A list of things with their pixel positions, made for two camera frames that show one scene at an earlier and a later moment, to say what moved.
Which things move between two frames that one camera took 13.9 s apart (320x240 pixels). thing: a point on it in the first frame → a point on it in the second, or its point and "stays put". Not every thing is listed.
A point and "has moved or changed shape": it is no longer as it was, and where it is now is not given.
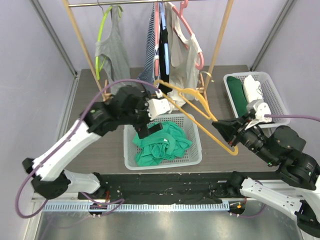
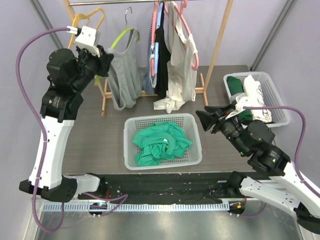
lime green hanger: [97, 68] → [98, 79]
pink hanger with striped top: [157, 42] → [155, 9]
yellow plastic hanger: [232, 149] → [76, 18]
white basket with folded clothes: [270, 95] stays put
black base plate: [184, 188] stays put
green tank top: [169, 141] stays put
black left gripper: [142, 129] → [103, 61]
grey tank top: [114, 50] has moved or changed shape
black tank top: [163, 39] stays put
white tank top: [182, 57] stays put
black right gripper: [238, 131] → [217, 121]
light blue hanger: [166, 46] → [157, 46]
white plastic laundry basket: [192, 155] stays put
